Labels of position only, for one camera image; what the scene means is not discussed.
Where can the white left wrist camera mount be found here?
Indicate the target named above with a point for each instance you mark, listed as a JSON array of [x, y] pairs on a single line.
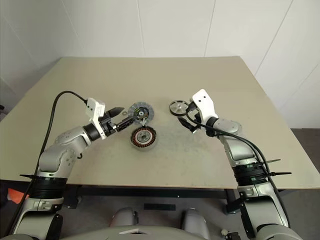
[[96, 106]]

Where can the copper wound motor stator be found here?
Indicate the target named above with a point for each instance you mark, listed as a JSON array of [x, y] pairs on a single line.
[[143, 137]]

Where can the small black floor box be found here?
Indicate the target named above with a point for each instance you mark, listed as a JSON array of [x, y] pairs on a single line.
[[234, 236]]

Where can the small white floor object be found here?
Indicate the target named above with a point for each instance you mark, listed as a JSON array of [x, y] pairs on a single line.
[[224, 233]]

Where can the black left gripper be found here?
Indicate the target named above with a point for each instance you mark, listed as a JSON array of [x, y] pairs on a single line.
[[108, 125]]

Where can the grey robot torso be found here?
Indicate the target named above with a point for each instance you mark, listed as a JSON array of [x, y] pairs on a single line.
[[105, 233]]

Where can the black metal table frame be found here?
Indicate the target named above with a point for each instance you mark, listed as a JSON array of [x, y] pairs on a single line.
[[150, 191]]

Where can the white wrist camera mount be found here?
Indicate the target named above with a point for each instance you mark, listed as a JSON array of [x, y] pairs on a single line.
[[203, 107], [96, 106]]

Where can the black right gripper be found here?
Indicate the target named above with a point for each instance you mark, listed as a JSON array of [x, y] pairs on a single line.
[[195, 126]]

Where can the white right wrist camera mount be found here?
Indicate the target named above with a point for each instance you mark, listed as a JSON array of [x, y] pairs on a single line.
[[203, 107]]

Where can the black floor strip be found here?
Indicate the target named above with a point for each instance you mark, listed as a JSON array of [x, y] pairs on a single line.
[[160, 207]]

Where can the grey rounded leg cover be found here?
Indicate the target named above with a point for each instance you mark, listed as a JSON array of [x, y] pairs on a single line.
[[123, 216], [196, 222]]

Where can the small metal washer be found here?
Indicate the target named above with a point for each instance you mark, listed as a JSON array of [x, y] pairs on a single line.
[[124, 113]]

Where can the orange floor object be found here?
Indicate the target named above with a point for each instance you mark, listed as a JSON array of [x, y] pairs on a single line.
[[16, 196]]

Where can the grey rotor disc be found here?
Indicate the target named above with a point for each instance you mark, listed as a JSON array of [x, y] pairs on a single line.
[[146, 110]]

